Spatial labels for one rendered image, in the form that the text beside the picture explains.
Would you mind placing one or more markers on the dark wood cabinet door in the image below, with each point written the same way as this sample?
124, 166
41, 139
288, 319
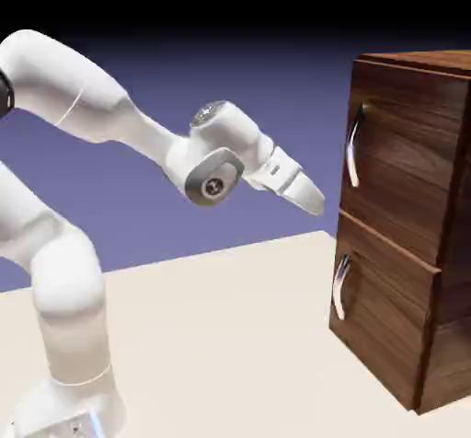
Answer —
386, 320
404, 173

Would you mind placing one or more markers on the dark wood cabinet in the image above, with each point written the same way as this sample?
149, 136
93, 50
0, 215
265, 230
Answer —
450, 224

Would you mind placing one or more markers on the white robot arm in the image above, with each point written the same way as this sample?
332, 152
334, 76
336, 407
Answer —
66, 88

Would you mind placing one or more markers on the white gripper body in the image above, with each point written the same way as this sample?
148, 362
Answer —
304, 191

